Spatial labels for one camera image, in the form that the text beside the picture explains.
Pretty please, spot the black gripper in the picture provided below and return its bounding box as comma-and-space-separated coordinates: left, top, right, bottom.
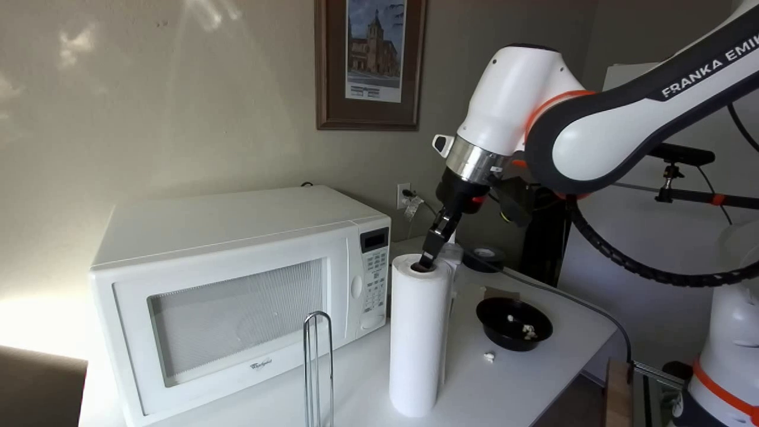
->
418, 169, 494, 276

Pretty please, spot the white paper towel roll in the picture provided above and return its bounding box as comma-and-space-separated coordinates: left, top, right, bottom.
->
388, 251, 459, 419

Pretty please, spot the black tape roll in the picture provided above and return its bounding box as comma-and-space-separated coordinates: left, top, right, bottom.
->
461, 244, 510, 276

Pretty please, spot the large brown cardboard piece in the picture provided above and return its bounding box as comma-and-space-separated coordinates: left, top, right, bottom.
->
481, 285, 526, 303

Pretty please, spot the tall black upright object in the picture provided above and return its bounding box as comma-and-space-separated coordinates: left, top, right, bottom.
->
520, 195, 575, 289

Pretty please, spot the black bowl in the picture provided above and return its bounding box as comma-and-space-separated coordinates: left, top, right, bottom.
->
474, 293, 555, 353

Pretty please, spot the wooden framed picture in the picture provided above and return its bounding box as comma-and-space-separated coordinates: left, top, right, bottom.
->
314, 0, 435, 133

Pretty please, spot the white microwave oven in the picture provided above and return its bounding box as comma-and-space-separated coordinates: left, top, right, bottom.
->
87, 182, 393, 427

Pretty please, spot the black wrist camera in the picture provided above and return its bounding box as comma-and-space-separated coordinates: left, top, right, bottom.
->
492, 176, 551, 231

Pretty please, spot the chrome wire paper towel holder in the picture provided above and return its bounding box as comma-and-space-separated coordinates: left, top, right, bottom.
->
302, 308, 338, 427

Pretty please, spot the black robot cable hose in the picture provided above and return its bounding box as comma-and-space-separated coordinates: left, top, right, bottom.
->
567, 100, 759, 289

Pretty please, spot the black camera on stand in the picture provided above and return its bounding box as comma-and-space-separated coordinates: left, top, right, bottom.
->
615, 139, 759, 214

